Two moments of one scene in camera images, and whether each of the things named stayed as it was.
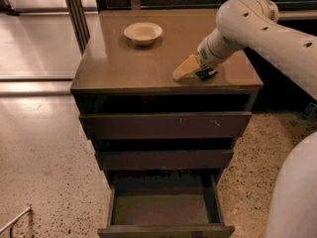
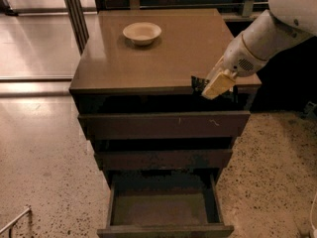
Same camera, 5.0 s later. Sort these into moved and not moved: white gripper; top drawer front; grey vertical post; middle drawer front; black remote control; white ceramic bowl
Moved: black remote control; white gripper
Not moved: middle drawer front; white ceramic bowl; grey vertical post; top drawer front
